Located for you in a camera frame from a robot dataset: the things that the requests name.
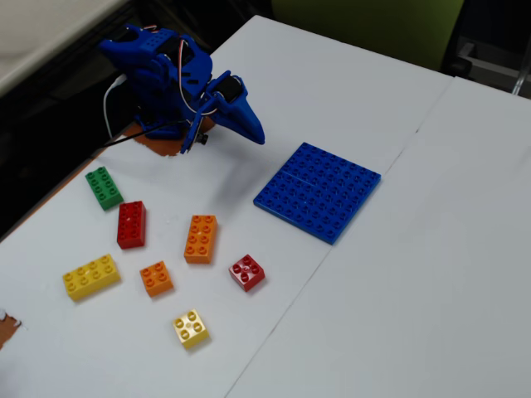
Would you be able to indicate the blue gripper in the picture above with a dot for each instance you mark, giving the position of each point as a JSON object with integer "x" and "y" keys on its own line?
{"x": 237, "y": 109}

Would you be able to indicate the orange 2x4 block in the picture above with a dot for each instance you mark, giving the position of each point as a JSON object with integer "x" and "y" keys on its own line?
{"x": 201, "y": 239}

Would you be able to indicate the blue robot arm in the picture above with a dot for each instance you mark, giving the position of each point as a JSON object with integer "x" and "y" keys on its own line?
{"x": 157, "y": 79}

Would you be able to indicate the red 2x4 block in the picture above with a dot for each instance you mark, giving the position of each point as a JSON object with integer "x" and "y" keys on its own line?
{"x": 131, "y": 225}

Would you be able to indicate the green 2x4 block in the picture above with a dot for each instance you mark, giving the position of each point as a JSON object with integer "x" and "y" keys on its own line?
{"x": 103, "y": 188}

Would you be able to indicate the red 2x2 block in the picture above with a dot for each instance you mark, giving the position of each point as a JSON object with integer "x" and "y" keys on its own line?
{"x": 246, "y": 273}

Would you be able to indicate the orange 2x2 block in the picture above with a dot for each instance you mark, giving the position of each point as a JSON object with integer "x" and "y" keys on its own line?
{"x": 157, "y": 279}

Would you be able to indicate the yellow 2x2 block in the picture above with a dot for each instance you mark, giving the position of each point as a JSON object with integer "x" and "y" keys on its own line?
{"x": 191, "y": 328}

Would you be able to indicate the yellow 2x4 block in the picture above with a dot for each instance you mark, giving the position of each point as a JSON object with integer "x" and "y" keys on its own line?
{"x": 91, "y": 277}

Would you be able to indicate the blue 8x8 plate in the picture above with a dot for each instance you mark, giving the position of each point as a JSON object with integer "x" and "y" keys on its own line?
{"x": 317, "y": 192}

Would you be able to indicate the green chair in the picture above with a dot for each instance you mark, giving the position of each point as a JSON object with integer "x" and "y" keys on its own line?
{"x": 365, "y": 29}

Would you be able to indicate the white background desk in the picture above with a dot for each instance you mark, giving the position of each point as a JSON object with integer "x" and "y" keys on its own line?
{"x": 37, "y": 37}

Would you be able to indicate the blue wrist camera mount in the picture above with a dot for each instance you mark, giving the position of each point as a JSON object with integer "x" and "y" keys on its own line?
{"x": 193, "y": 134}

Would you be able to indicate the metal chair frame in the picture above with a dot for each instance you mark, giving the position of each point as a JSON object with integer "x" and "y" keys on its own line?
{"x": 489, "y": 64}

